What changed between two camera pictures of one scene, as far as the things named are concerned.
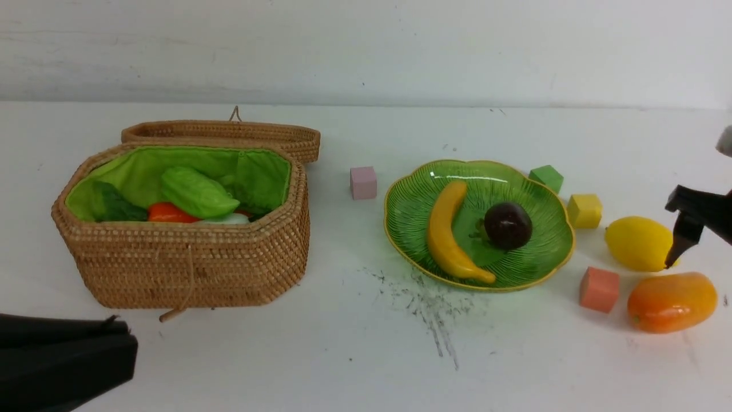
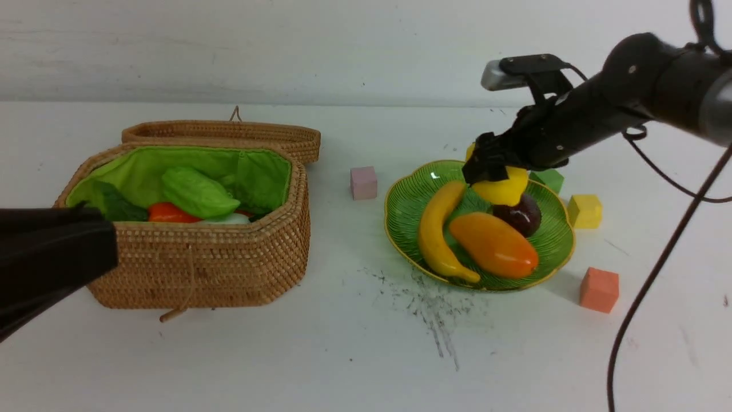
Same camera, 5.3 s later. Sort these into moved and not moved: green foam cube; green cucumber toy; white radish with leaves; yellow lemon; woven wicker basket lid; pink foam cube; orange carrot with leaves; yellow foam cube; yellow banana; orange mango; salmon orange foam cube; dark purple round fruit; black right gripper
Moved: dark purple round fruit; orange mango; yellow lemon; black right gripper; yellow banana
Not moved: white radish with leaves; green cucumber toy; green foam cube; woven wicker basket lid; orange carrot with leaves; pink foam cube; salmon orange foam cube; yellow foam cube
